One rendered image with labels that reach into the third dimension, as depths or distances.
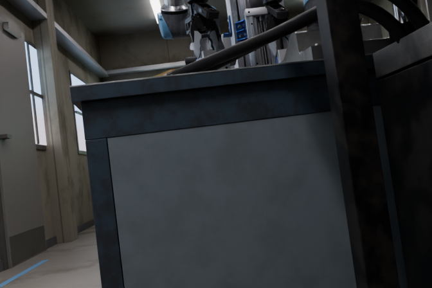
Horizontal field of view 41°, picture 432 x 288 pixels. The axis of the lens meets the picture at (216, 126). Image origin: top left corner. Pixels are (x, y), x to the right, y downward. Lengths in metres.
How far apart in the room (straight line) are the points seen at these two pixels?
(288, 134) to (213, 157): 0.19
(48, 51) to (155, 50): 4.12
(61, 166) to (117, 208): 4.88
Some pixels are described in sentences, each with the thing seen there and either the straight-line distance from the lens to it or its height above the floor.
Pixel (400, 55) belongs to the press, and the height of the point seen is 0.75.
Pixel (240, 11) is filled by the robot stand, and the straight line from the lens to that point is 2.70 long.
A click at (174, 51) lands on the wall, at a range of 10.24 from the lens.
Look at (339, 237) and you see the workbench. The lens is 1.45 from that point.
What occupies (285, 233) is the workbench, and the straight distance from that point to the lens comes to 1.41.
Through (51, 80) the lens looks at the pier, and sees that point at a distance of 6.34.
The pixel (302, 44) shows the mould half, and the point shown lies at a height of 0.89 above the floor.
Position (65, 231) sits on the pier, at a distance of 6.26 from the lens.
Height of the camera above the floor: 0.57
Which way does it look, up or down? 4 degrees up
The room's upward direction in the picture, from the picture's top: 7 degrees counter-clockwise
